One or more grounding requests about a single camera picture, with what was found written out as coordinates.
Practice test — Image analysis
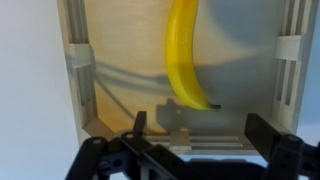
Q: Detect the square wooden slotted tray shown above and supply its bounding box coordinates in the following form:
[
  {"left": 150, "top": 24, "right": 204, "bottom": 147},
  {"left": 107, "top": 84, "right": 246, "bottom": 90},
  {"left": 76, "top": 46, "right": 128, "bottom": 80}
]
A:
[{"left": 55, "top": 0, "right": 320, "bottom": 156}]

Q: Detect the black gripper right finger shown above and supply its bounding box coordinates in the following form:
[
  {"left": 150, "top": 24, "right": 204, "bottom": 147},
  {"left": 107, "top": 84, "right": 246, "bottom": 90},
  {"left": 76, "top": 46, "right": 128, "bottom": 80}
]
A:
[{"left": 244, "top": 112, "right": 320, "bottom": 180}]

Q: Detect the yellow banana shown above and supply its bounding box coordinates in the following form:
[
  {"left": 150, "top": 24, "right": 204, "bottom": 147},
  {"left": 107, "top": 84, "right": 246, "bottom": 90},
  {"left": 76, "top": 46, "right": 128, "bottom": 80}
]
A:
[{"left": 164, "top": 0, "right": 222, "bottom": 111}]

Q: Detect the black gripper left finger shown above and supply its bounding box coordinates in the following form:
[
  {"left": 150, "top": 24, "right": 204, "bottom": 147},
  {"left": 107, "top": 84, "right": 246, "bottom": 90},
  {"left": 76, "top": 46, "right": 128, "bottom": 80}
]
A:
[{"left": 64, "top": 110, "right": 201, "bottom": 180}]

